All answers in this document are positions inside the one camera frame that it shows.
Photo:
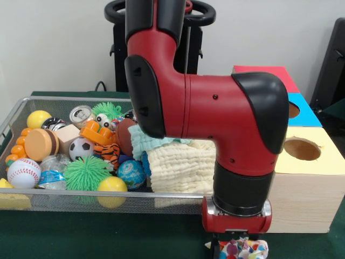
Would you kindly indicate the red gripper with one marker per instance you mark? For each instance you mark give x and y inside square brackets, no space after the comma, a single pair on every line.
[237,224]

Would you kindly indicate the colourful patterned cloth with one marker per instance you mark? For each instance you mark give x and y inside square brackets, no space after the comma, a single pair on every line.
[242,249]

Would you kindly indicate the cream waffle cloth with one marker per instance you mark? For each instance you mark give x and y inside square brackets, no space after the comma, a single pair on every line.
[180,167]

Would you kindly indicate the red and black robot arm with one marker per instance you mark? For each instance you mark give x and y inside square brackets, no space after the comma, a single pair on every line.
[210,108]

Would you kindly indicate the wooden box with three holes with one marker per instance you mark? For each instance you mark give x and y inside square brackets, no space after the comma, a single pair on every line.
[302,202]

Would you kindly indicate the silver mesh bin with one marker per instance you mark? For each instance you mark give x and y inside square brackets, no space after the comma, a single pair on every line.
[67,205]

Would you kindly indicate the blue globe ball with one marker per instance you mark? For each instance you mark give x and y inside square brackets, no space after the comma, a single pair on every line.
[130,174]

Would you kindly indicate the dark green table cloth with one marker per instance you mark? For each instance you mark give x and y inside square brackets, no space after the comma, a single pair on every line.
[107,237]

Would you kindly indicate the yellow ball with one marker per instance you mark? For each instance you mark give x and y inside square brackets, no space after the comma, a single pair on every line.
[111,184]

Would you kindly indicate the light blue waffle cloth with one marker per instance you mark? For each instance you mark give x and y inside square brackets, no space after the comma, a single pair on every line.
[140,143]

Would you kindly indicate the brown toy football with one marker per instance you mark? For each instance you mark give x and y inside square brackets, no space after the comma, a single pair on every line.
[124,136]

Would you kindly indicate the green spiky rubber ball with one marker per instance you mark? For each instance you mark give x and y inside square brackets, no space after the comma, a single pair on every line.
[86,172]

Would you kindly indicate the green cloth side table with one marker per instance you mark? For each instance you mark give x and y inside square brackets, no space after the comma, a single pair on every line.
[338,106]

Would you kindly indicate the small soccer ball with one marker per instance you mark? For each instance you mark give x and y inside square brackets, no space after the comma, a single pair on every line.
[82,148]

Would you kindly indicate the plain wooden cube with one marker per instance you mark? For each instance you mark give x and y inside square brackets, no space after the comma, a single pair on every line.
[67,135]

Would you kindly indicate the black chair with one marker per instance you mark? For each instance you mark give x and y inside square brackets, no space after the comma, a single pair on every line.
[331,67]

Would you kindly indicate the round wooden burger toy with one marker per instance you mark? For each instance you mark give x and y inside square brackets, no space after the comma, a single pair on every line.
[40,144]

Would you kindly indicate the white baseball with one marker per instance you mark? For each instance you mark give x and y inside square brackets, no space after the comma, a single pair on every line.
[24,172]

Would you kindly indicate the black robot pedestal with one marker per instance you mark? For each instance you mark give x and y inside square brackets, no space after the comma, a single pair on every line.
[118,54]

